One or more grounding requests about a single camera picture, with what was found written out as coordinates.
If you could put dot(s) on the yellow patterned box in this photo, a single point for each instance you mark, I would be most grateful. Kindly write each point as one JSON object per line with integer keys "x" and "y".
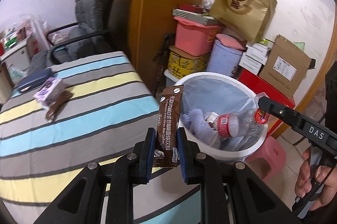
{"x": 184, "y": 63}

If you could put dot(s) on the red lid jelly cup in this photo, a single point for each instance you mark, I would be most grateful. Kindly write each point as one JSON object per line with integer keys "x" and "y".
{"x": 260, "y": 117}

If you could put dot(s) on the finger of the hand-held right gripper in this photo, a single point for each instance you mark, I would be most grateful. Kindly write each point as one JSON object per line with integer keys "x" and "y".
{"x": 279, "y": 110}

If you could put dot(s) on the lavender bucket with pink lid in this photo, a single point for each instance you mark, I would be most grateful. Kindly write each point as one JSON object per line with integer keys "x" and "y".
{"x": 223, "y": 58}

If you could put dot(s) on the pink plastic stool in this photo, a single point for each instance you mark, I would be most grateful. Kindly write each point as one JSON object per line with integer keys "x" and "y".
{"x": 268, "y": 153}

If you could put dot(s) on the gold paper bag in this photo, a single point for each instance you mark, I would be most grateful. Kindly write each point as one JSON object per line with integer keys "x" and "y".
{"x": 242, "y": 10}

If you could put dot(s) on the grey tray stack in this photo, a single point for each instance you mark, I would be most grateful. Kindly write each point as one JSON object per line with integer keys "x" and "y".
{"x": 194, "y": 19}

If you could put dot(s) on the striped tablecloth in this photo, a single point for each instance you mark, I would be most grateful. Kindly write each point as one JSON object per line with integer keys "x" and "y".
{"x": 79, "y": 134}

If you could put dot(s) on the brown coffee sachet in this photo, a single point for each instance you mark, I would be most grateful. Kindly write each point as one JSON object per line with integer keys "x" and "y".
{"x": 168, "y": 121}
{"x": 58, "y": 105}

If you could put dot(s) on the white trash bin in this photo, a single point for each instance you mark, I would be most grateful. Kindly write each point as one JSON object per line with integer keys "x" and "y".
{"x": 237, "y": 153}

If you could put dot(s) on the white nightstand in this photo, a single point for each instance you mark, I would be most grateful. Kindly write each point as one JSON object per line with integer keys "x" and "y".
{"x": 15, "y": 55}

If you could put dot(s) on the pink plastic bin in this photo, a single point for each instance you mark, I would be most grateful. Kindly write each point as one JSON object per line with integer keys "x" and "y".
{"x": 192, "y": 39}

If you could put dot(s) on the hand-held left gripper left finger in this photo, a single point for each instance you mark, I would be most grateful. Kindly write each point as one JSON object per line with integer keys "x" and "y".
{"x": 150, "y": 155}

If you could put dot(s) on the pink box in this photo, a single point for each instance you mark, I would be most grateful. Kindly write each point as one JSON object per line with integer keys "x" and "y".
{"x": 21, "y": 33}

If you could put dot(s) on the red basket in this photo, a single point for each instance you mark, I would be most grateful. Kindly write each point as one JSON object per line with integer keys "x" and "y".
{"x": 189, "y": 8}

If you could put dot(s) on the black folded tripod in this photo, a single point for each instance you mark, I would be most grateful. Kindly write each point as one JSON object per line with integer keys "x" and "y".
{"x": 160, "y": 66}

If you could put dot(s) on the stack of white boxes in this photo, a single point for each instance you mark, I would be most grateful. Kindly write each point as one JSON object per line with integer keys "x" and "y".
{"x": 251, "y": 63}

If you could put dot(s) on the clear bottle with red label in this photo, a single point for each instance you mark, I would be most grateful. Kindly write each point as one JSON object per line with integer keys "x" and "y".
{"x": 229, "y": 124}

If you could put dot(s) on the green and white box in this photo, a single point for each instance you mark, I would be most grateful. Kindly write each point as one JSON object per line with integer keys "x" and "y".
{"x": 11, "y": 41}

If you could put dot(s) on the dark blue glasses case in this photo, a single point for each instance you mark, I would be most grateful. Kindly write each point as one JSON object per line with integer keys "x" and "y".
{"x": 31, "y": 81}

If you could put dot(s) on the person's right hand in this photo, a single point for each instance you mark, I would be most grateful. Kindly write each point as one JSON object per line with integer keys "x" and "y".
{"x": 305, "y": 176}

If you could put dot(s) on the grey office chair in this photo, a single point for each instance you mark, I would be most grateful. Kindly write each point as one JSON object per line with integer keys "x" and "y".
{"x": 87, "y": 2}

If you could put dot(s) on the small purple box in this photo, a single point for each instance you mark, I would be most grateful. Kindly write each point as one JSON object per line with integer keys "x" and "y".
{"x": 50, "y": 89}

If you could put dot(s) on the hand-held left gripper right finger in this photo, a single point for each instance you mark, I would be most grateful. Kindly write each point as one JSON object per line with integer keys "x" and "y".
{"x": 183, "y": 158}

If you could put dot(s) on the brown cardboard box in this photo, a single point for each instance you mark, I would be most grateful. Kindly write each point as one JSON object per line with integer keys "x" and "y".
{"x": 284, "y": 68}

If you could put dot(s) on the white plastic bag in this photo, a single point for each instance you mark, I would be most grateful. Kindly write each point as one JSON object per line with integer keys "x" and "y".
{"x": 34, "y": 39}

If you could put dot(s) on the white flat box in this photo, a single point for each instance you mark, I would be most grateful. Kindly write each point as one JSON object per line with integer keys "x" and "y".
{"x": 259, "y": 49}

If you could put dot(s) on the red box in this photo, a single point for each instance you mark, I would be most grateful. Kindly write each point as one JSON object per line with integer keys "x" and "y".
{"x": 263, "y": 87}

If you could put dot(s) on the wooden wardrobe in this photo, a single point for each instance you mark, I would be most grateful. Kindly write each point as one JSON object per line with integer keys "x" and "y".
{"x": 163, "y": 2}

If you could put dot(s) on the lavender fluffy cloth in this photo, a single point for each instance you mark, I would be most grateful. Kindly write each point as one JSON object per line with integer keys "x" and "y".
{"x": 196, "y": 121}

